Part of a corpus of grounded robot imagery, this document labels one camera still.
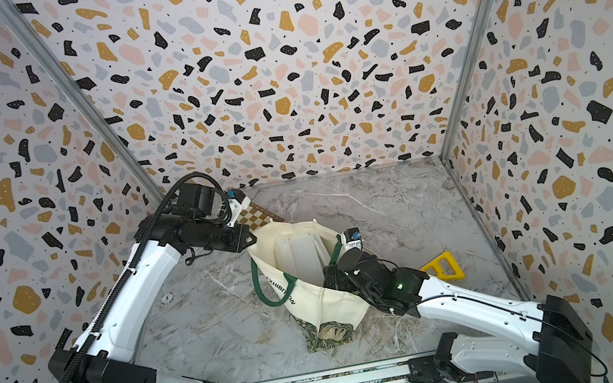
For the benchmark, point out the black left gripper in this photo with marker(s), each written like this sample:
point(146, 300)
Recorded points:
point(239, 243)

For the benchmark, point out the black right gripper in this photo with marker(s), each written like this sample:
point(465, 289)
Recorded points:
point(330, 277)

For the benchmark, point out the wooden chess board box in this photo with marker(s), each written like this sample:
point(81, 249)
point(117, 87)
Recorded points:
point(256, 216)

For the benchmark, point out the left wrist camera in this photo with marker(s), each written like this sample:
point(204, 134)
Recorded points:
point(237, 203)

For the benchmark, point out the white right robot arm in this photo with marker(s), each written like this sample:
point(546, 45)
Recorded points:
point(548, 340)

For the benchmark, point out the yellow triangular plastic piece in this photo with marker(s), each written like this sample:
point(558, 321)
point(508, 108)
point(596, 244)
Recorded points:
point(445, 267)

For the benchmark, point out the aluminium corner post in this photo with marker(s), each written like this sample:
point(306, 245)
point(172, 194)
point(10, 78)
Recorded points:
point(17, 24)
point(474, 44)

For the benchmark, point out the aluminium corner post right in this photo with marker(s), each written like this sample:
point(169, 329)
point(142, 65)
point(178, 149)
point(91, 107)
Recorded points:
point(474, 44)

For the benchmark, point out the aluminium corner post left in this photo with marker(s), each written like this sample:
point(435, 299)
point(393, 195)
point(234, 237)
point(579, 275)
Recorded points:
point(17, 24)

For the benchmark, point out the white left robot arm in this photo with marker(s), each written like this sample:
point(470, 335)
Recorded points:
point(110, 359)

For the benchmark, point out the cream canvas tote bag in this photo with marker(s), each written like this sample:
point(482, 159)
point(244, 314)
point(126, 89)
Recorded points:
point(328, 318)

